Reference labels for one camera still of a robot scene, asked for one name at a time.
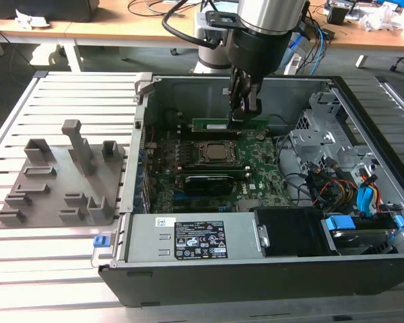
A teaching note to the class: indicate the blue case latch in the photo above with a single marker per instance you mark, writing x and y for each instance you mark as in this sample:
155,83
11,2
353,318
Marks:
100,241

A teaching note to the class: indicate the grey power supply with label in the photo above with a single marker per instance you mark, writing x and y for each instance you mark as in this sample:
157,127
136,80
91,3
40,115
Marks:
148,235

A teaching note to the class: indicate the wooden desk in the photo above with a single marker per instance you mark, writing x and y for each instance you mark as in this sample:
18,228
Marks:
104,27

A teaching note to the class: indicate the black printer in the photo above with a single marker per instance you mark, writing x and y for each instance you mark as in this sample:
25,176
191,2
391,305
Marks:
54,10

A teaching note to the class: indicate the green RAM stick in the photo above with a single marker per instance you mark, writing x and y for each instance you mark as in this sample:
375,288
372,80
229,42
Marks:
208,125

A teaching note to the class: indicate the crumpled white paper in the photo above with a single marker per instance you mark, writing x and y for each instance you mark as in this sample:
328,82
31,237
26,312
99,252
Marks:
30,21

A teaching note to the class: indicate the black graphics card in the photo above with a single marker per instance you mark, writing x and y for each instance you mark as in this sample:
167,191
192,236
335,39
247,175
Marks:
208,184

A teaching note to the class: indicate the grey parts rack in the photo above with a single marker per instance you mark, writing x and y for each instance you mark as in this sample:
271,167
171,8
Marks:
67,175

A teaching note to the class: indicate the white desk foot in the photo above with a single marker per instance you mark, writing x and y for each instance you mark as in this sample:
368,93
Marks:
361,61

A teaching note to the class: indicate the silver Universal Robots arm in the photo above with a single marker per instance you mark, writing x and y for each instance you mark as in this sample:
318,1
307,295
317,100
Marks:
269,13

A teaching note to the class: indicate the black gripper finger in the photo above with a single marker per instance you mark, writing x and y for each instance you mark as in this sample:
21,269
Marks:
236,94
252,104

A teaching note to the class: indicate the black open PC case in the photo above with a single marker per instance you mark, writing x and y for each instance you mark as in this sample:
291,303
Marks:
222,282

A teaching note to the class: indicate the round coin battery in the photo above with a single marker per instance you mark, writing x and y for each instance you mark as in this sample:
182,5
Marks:
260,136

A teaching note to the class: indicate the small black box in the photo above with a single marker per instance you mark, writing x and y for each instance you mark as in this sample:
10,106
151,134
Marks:
336,14

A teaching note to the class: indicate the green motherboard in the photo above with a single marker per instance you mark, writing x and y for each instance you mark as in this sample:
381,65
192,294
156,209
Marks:
262,168

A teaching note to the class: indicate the silver CPU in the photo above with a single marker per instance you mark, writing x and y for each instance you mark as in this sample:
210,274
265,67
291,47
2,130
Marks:
219,151

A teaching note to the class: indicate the grey metal drive cage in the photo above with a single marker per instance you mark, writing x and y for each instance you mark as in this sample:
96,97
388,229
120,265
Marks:
309,141

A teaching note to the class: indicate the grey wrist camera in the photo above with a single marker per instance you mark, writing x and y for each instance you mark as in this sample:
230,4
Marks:
299,42

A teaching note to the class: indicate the hard disk in blue carrier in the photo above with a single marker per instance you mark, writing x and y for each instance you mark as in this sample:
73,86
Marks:
357,237

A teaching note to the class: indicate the crumpled clear plastic bags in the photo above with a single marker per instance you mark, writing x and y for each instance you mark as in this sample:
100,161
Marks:
380,18

